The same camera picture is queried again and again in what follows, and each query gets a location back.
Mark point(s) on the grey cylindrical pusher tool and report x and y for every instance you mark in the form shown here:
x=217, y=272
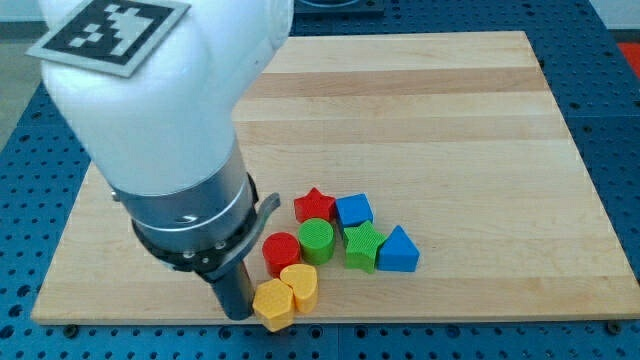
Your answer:
x=235, y=292

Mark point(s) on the black white fiducial marker tag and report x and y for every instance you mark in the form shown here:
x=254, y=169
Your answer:
x=109, y=36

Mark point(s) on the green star block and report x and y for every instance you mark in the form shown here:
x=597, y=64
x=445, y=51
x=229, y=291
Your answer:
x=362, y=244

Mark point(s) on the red cylinder block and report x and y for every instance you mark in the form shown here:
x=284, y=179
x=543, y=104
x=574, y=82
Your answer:
x=280, y=250

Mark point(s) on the yellow hexagon block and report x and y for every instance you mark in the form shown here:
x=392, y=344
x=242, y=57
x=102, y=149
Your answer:
x=273, y=305

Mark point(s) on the yellow heart block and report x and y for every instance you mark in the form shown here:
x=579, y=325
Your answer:
x=303, y=280

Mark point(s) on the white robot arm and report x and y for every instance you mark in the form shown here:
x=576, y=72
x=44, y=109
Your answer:
x=149, y=88

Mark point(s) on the blue cube block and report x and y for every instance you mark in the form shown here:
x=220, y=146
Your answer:
x=354, y=210

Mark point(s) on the red star block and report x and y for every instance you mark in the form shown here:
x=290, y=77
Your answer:
x=315, y=204

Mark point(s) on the wooden board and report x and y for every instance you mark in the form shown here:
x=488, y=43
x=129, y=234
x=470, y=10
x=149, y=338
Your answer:
x=458, y=139

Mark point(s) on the green cylinder block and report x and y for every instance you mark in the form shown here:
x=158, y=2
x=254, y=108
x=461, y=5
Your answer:
x=317, y=241

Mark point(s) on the blue triangle block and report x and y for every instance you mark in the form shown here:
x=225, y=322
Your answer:
x=398, y=253

